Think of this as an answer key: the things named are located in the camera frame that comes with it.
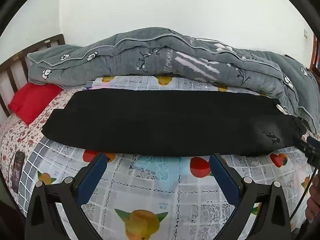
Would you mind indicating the white wall socket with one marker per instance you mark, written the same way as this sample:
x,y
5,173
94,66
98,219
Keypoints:
x,y
305,33

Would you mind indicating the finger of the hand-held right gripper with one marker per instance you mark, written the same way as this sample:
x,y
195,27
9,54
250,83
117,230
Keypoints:
x,y
308,142
314,158

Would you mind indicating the person's right hand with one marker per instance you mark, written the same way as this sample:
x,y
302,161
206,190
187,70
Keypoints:
x,y
314,202

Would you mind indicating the black remote control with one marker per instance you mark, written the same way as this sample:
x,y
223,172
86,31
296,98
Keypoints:
x,y
17,171

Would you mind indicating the red pillow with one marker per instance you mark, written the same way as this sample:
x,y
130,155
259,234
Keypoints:
x,y
32,101

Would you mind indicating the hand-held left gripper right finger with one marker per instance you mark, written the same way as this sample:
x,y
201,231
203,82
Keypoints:
x,y
223,177

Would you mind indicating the fruit-print bed cover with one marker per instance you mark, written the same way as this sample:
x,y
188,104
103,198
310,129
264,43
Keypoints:
x,y
155,192

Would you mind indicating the black pants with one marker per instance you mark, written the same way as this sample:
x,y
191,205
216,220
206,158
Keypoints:
x,y
160,127

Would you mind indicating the wooden headboard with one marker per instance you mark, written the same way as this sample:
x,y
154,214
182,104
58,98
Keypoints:
x,y
15,66

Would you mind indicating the floral bed sheet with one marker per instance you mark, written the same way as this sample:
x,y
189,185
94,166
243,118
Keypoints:
x,y
27,140

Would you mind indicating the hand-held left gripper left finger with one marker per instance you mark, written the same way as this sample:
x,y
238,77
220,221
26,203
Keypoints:
x,y
92,177

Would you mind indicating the grey flower-print quilt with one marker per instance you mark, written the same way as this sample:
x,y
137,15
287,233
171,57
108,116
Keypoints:
x,y
160,55

